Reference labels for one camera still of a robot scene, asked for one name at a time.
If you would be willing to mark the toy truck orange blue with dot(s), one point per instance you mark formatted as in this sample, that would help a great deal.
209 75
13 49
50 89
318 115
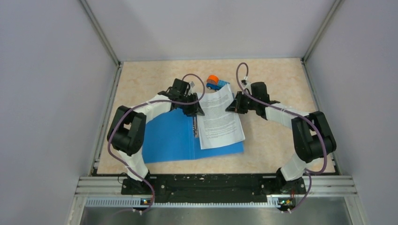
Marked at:
214 83

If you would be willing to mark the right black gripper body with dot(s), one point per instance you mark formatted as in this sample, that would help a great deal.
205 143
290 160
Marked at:
245 103

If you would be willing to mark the metal folder clip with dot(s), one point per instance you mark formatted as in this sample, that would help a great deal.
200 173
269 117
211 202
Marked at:
195 127

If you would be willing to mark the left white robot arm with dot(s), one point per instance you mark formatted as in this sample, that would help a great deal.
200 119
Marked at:
127 130

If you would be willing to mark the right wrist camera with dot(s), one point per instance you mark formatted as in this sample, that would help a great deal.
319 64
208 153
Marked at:
245 83

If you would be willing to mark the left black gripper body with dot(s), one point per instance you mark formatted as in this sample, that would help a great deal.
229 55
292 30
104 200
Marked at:
187 109

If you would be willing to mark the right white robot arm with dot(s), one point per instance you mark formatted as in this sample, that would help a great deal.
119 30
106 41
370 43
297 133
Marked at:
312 135

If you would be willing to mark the printed paper sheet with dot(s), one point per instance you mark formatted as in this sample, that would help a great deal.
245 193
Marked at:
219 128

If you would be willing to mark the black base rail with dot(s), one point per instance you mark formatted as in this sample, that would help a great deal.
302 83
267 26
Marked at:
215 188

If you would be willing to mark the blue file folder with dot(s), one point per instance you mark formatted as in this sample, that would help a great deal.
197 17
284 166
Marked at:
170 137

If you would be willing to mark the grey cable duct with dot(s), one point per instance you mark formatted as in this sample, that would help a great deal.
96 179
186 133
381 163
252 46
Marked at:
132 202

